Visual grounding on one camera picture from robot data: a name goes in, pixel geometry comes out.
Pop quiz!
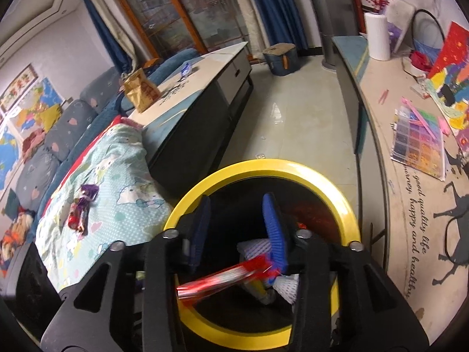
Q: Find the red snack wrapper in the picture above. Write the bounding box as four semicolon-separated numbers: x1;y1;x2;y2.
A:
176;256;267;303

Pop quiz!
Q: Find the white foam fruit net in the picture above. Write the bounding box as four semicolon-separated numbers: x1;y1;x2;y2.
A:
237;238;299;305

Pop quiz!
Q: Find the red plastic bag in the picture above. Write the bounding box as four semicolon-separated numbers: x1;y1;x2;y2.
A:
286;200;340;240

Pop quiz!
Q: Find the yellow rimmed black trash bin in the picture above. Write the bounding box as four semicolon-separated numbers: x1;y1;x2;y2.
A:
162;157;362;351

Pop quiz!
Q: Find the hello kitty patterned blanket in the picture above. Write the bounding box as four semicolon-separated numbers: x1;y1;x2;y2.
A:
35;115;172;291

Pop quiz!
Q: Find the grey white coffee table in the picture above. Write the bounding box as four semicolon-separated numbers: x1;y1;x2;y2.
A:
130;42;254;198

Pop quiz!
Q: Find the pile of red clothes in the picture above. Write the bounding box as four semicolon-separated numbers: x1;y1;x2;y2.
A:
21;128;46;163

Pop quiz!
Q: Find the world map poster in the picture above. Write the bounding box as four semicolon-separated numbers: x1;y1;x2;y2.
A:
0;124;20;192

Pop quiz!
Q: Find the gold paper bag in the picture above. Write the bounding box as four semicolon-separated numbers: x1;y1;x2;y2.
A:
123;68;162;113

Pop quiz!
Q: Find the blue grey sectional sofa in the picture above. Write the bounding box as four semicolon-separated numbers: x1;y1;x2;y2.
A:
0;47;203;243

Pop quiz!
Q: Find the blue candy wrapper on table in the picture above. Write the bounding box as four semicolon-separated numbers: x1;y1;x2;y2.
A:
181;61;192;79

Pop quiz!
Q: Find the yellow pillow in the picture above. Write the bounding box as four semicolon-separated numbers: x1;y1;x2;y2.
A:
39;104;62;133

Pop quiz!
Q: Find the china map poster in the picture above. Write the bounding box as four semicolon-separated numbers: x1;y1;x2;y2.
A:
8;77;64;138

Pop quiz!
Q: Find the colourful bead organiser box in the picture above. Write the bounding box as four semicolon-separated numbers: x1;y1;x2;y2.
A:
390;103;446;181

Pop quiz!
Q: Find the dark blue storage stool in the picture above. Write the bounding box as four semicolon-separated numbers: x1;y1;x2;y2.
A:
262;43;300;76

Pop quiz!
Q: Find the right framed cross-stitch picture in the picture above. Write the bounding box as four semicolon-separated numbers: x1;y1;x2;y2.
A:
1;64;38;112

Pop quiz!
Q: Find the left blue curtain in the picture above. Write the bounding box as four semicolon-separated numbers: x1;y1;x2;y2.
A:
84;0;137;74

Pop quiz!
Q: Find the blue curtain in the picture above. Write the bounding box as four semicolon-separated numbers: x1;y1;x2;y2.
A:
84;0;137;74
254;0;308;50

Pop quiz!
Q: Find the right blue curtain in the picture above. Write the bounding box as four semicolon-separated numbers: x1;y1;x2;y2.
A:
254;0;308;50

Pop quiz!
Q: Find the wooden framed glass door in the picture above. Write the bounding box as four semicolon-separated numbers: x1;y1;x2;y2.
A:
118;0;249;59

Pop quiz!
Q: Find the colourful diamond painting canvas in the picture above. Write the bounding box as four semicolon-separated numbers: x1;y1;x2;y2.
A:
425;21;469;157

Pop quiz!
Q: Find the silver tower air conditioner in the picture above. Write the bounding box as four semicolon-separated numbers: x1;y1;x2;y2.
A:
312;0;358;71

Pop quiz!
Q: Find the blue basket with black handle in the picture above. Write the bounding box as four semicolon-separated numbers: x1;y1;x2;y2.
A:
410;9;445;65

